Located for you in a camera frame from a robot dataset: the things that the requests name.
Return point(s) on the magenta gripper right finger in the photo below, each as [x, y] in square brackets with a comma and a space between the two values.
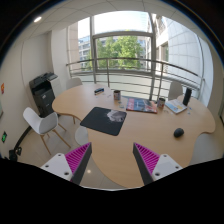
[153, 166]

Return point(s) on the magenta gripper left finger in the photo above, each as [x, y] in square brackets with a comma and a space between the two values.
[70, 166]

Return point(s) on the black computer mouse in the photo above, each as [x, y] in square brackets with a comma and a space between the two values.
[178, 132]

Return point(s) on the black mouse pad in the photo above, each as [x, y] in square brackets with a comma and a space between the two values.
[104, 120]

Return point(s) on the white chair wooden legs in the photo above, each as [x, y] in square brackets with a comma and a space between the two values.
[42, 126]

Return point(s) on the wooden meeting table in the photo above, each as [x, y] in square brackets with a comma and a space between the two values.
[113, 155]

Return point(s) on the colourful magazine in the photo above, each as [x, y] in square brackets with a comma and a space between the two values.
[141, 105]

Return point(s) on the open book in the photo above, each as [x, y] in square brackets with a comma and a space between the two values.
[175, 106]

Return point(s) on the white chair far right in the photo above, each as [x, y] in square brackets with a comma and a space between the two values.
[175, 90]

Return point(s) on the dark mug left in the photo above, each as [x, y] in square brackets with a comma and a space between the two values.
[117, 94]

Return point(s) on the black speaker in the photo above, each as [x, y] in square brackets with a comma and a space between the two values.
[187, 96]

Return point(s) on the white chair far left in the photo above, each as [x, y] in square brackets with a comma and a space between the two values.
[73, 82]

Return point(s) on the black office printer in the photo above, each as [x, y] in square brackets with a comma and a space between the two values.
[42, 93]

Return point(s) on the metal window railing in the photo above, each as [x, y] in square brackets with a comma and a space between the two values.
[143, 78]

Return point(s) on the ceiling light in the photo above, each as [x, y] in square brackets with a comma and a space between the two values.
[37, 19]

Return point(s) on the green wall sign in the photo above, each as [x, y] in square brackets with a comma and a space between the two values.
[4, 137]

